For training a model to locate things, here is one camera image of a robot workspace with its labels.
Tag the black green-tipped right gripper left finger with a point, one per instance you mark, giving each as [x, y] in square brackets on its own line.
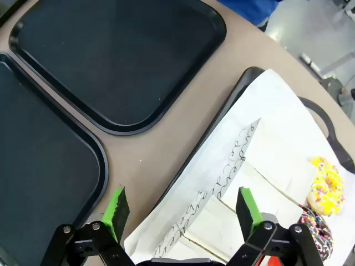
[111, 219]

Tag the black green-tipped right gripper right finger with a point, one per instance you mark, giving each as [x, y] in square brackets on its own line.
[249, 216]

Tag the yellow sprinkled donut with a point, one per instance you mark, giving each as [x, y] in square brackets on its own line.
[330, 185]

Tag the chocolate sprinkled donut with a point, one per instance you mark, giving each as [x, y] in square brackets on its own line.
[310, 224]

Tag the black plastic tray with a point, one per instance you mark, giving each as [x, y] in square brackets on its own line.
[116, 61]
[41, 152]

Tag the white paper liner sheet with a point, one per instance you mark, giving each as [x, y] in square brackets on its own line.
[277, 97]

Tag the person's blue shirt torso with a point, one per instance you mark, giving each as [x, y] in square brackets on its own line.
[247, 8]

